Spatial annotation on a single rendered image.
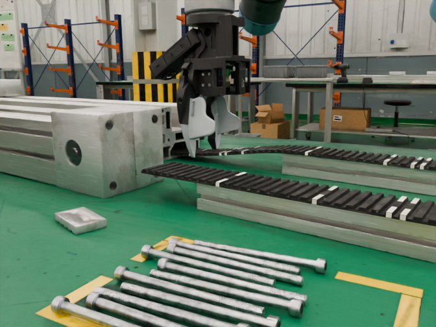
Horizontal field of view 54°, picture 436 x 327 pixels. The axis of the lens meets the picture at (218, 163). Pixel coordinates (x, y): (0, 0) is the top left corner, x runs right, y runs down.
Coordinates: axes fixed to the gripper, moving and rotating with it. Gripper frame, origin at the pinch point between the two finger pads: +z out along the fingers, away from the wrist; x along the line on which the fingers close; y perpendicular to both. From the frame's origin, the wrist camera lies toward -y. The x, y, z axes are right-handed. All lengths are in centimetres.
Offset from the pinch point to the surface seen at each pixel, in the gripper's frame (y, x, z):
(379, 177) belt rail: 28.7, -1.4, 1.0
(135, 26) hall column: -249, 228, -52
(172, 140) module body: -4.3, -2.2, -0.9
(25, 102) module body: -42.0, -4.9, -6.1
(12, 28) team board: -498, 253, -69
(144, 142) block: 4.7, -17.3, -3.5
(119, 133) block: 4.7, -21.2, -5.0
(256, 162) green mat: 8.9, 2.7, 2.1
